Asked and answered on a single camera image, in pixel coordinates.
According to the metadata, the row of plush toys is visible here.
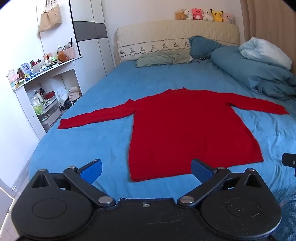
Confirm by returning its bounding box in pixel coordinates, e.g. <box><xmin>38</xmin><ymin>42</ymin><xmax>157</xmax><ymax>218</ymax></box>
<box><xmin>174</xmin><ymin>8</ymin><xmax>235</xmax><ymax>24</ymax></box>

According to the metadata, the green pillow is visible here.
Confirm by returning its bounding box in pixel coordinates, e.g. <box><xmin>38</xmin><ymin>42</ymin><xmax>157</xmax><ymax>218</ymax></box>
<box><xmin>136</xmin><ymin>50</ymin><xmax>193</xmax><ymax>68</ymax></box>

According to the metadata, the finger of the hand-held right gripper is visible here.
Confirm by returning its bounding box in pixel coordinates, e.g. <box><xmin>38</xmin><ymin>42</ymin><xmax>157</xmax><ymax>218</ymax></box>
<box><xmin>281</xmin><ymin>153</ymin><xmax>296</xmax><ymax>177</ymax></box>

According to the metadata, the blue carton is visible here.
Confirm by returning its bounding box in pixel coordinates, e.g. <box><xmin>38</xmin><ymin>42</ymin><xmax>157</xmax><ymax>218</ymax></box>
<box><xmin>21</xmin><ymin>63</ymin><xmax>32</xmax><ymax>77</ymax></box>

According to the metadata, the bed with blue sheet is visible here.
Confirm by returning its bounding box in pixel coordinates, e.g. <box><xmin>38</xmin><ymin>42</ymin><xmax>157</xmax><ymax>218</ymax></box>
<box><xmin>14</xmin><ymin>56</ymin><xmax>296</xmax><ymax>209</ymax></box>

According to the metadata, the white shelf unit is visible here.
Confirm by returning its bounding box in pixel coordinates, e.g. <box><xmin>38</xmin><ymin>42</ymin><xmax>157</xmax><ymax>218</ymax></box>
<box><xmin>6</xmin><ymin>55</ymin><xmax>83</xmax><ymax>140</ymax></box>

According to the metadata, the beige handbag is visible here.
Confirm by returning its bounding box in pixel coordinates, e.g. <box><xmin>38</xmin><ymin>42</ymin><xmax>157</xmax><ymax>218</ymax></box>
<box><xmin>38</xmin><ymin>0</ymin><xmax>63</xmax><ymax>32</ymax></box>

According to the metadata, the pink storage box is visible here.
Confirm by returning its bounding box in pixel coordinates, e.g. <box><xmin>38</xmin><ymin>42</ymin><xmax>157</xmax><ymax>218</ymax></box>
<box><xmin>62</xmin><ymin>47</ymin><xmax>76</xmax><ymax>60</ymax></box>

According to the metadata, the teal duvet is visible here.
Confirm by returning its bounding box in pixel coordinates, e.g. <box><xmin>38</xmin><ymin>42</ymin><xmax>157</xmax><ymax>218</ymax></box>
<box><xmin>210</xmin><ymin>46</ymin><xmax>296</xmax><ymax>100</ymax></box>

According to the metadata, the green plastic bag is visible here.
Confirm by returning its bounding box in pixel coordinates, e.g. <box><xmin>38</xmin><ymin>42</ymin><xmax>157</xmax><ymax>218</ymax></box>
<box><xmin>32</xmin><ymin>102</ymin><xmax>45</xmax><ymax>115</ymax></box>

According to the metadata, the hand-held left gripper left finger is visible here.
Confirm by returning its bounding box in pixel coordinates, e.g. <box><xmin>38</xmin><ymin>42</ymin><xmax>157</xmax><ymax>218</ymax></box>
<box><xmin>30</xmin><ymin>159</ymin><xmax>116</xmax><ymax>208</ymax></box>

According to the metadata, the teal pillow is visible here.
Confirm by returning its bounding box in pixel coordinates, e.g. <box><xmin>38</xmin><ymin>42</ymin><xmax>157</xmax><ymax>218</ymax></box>
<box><xmin>188</xmin><ymin>35</ymin><xmax>226</xmax><ymax>59</ymax></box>

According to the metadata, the red knit sweater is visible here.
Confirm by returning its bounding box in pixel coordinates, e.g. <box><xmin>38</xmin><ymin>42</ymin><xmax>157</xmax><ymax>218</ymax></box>
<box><xmin>57</xmin><ymin>87</ymin><xmax>290</xmax><ymax>183</ymax></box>

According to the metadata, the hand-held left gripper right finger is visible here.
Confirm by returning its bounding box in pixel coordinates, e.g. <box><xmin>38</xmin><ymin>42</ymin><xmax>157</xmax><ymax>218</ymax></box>
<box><xmin>177</xmin><ymin>159</ymin><xmax>266</xmax><ymax>208</ymax></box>

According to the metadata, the beige quilted headboard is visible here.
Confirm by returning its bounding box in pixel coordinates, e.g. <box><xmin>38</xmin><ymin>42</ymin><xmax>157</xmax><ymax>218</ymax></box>
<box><xmin>116</xmin><ymin>19</ymin><xmax>240</xmax><ymax>62</ymax></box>

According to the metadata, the light blue blanket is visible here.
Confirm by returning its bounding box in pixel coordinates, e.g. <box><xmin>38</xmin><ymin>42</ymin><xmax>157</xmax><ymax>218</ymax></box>
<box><xmin>239</xmin><ymin>37</ymin><xmax>292</xmax><ymax>70</ymax></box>

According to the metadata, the white and grey wardrobe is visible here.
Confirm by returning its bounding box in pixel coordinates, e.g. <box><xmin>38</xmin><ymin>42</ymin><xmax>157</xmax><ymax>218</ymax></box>
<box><xmin>69</xmin><ymin>0</ymin><xmax>115</xmax><ymax>77</ymax></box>

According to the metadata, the beige curtain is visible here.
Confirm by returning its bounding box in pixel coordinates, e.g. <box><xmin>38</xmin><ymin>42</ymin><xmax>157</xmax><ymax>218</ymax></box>
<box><xmin>240</xmin><ymin>0</ymin><xmax>296</xmax><ymax>48</ymax></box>

